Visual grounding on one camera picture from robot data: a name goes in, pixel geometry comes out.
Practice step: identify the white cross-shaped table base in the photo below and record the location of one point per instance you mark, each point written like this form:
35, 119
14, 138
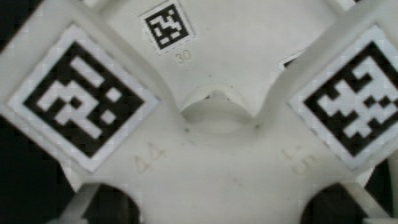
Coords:
86, 100

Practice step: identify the white cylindrical table leg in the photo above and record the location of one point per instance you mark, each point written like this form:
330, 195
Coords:
216, 114

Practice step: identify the white round table top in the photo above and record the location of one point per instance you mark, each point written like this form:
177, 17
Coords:
220, 42

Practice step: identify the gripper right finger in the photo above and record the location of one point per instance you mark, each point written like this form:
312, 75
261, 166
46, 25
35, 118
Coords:
349, 204

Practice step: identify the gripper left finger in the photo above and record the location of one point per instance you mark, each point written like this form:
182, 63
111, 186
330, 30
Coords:
101, 206

